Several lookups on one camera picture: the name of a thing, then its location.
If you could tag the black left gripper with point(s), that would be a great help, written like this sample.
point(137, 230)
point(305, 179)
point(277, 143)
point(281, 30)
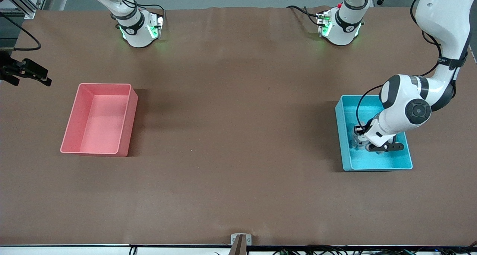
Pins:
point(362, 131)

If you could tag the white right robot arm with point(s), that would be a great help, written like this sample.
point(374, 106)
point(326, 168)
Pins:
point(138, 27)

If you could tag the aluminium frame post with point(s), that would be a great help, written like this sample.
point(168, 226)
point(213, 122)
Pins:
point(28, 12)

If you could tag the pink plastic box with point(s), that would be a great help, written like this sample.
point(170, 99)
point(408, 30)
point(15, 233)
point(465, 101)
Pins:
point(97, 128)

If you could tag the dark brown post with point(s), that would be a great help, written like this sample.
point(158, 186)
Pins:
point(238, 248)

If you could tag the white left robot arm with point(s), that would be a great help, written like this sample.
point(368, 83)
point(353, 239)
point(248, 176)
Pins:
point(406, 106)

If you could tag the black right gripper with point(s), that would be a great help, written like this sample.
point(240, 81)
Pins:
point(14, 69)

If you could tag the blue plastic box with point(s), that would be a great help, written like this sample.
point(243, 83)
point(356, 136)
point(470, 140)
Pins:
point(372, 163)

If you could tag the grey metal bracket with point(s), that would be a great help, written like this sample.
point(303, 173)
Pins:
point(249, 240)

